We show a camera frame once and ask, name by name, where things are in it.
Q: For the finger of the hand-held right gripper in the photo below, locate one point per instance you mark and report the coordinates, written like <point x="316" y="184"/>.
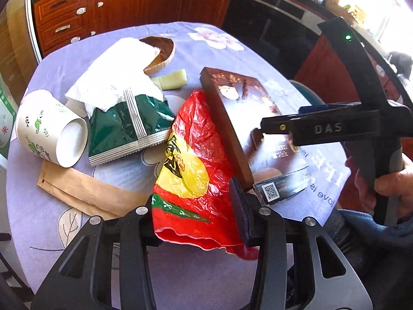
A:
<point x="322" y="128"/>
<point x="326" y="107"/>

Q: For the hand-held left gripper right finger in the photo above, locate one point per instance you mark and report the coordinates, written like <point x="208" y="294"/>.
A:
<point x="240" y="210"/>

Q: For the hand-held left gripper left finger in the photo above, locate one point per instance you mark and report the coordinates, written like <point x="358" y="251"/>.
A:
<point x="142" y="222"/>

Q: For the red yellow plastic bag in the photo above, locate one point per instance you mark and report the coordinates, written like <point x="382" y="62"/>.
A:
<point x="193" y="174"/>

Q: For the brown chocolate box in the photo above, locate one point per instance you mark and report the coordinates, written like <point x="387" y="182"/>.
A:
<point x="226" y="116"/>

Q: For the brown coconut shell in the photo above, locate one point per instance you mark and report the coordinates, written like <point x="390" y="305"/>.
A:
<point x="163" y="50"/>

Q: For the person's right forearm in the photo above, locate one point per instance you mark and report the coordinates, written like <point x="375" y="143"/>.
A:
<point x="367" y="248"/>

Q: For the person's right hand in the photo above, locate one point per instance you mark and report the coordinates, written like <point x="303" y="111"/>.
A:
<point x="393" y="190"/>

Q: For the printed glossy plastic bag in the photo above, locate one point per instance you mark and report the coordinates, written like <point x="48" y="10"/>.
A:
<point x="290" y="161"/>

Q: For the small black box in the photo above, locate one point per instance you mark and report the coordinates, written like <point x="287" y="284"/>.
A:
<point x="284" y="185"/>

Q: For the brown paper envelope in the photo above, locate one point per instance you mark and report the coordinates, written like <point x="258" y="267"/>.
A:
<point x="84" y="190"/>

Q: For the black built-in oven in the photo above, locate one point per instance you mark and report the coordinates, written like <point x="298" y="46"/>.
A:
<point x="271" y="29"/>

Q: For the green snack packet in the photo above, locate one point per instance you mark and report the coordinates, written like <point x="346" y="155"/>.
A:
<point x="119" y="129"/>

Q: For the white green paper cup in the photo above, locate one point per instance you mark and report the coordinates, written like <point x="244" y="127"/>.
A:
<point x="42" y="126"/>

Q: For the pale green melon peel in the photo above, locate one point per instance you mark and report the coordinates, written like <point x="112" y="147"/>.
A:
<point x="172" y="79"/>

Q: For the white paper napkin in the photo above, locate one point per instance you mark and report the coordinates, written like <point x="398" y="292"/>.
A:
<point x="116" y="71"/>

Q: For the green white carton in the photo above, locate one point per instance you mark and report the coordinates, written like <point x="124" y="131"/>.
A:
<point x="6" y="119"/>

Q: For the light wooden door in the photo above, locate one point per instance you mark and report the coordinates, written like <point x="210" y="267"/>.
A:
<point x="16" y="45"/>

